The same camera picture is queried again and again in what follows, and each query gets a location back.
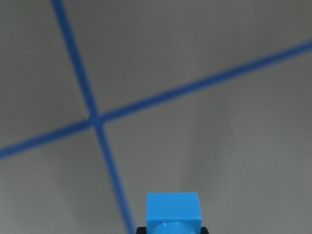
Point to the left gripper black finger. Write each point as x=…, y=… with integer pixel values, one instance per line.
x=141, y=230

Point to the small light blue block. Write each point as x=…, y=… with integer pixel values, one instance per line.
x=173, y=213

